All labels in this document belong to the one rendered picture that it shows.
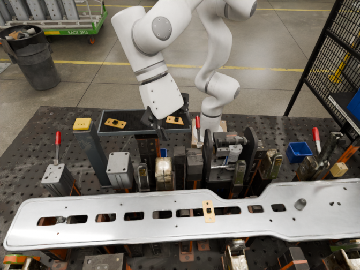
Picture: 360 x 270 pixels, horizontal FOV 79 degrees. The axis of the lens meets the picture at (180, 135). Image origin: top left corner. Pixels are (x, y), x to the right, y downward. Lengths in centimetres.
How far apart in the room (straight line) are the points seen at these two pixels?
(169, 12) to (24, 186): 126
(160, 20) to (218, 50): 52
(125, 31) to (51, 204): 70
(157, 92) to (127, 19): 17
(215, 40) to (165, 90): 45
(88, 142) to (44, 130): 79
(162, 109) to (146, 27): 20
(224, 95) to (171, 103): 54
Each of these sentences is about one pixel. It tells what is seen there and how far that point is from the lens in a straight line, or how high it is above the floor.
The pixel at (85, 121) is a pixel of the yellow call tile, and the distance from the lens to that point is 99.
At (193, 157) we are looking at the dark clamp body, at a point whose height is 108.
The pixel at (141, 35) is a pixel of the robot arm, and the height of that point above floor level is 159.
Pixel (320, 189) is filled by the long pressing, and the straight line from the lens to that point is 105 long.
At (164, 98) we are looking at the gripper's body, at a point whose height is 144.
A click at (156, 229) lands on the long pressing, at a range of 84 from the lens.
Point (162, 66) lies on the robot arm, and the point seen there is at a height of 151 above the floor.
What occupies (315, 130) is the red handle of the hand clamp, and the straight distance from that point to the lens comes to 105.
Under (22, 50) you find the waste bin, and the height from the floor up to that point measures 59.
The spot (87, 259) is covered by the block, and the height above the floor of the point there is 103.
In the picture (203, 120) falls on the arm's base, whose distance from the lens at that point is 126.
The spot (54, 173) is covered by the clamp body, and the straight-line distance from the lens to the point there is 100.
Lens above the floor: 178
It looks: 47 degrees down
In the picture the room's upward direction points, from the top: straight up
